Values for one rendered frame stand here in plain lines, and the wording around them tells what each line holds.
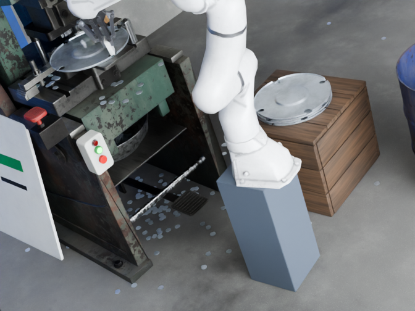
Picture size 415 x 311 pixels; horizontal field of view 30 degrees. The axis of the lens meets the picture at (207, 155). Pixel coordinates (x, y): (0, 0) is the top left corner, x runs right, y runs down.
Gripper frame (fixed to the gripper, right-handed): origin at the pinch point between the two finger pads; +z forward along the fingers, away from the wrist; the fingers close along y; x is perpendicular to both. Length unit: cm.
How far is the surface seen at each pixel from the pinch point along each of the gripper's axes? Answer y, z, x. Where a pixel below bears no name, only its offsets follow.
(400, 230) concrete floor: 78, 67, -57
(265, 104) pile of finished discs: 44, 45, -5
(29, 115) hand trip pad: -28.1, -0.9, -21.2
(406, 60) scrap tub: 95, 36, -11
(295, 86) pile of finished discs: 56, 46, 0
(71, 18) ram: -10.9, -5.0, 12.6
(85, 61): -10.0, 4.1, 0.2
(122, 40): 2.9, 6.6, 7.6
